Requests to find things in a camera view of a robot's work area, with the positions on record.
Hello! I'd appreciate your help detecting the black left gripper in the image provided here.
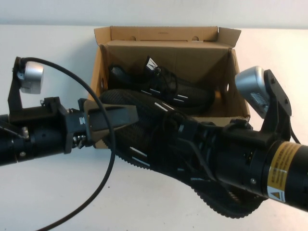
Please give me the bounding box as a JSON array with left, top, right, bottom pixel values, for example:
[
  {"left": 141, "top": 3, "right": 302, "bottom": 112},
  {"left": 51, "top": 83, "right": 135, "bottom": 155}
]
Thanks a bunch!
[{"left": 31, "top": 96, "right": 140, "bottom": 158}]

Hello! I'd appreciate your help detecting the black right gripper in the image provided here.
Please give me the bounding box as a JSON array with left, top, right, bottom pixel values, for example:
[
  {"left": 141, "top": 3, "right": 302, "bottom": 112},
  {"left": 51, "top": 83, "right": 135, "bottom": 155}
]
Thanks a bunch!
[{"left": 173, "top": 119, "right": 261, "bottom": 191}]

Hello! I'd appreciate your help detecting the black knit sneaker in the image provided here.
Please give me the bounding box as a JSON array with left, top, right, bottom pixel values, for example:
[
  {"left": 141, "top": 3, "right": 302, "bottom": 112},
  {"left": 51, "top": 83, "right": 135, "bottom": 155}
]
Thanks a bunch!
[
  {"left": 109, "top": 55, "right": 217, "bottom": 113},
  {"left": 100, "top": 89, "right": 269, "bottom": 221}
]

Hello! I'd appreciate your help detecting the brown cardboard shoe box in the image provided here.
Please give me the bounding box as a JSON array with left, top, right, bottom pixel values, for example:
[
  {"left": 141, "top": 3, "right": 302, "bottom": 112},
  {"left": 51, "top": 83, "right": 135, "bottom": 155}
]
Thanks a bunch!
[{"left": 86, "top": 26, "right": 251, "bottom": 150}]

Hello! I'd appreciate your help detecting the black left camera cable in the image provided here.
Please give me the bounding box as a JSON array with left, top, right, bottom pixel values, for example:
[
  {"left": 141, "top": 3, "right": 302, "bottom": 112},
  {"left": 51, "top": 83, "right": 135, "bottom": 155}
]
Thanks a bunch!
[{"left": 20, "top": 56, "right": 115, "bottom": 231}]

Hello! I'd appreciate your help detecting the black camera cable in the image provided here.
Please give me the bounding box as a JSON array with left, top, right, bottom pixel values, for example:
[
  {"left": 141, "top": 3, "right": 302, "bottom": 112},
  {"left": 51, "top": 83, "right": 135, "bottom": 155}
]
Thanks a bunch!
[
  {"left": 287, "top": 115, "right": 301, "bottom": 145},
  {"left": 20, "top": 56, "right": 115, "bottom": 231}
]

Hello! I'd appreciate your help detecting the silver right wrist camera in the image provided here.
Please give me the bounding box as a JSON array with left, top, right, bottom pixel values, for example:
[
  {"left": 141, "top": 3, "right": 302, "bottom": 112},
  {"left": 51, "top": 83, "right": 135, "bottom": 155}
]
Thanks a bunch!
[{"left": 235, "top": 66, "right": 270, "bottom": 113}]

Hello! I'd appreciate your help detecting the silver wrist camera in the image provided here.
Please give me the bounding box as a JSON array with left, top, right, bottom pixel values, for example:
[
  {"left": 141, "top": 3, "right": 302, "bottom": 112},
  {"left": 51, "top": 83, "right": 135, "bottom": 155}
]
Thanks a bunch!
[
  {"left": 18, "top": 61, "right": 46, "bottom": 95},
  {"left": 235, "top": 66, "right": 270, "bottom": 113}
]

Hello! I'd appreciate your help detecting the black right camera cable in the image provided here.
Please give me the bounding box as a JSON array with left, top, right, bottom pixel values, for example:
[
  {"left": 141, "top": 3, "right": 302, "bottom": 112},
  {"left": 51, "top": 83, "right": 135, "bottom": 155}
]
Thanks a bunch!
[{"left": 287, "top": 115, "right": 301, "bottom": 145}]

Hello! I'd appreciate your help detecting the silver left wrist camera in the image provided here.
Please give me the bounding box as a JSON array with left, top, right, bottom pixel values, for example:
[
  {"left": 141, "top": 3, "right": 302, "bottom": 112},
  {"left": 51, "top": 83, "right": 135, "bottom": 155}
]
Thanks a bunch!
[{"left": 18, "top": 61, "right": 46, "bottom": 95}]

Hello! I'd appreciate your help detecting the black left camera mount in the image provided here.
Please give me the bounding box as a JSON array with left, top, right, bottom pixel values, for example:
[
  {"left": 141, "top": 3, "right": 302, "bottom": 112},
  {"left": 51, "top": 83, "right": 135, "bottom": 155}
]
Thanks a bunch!
[{"left": 7, "top": 56, "right": 48, "bottom": 118}]

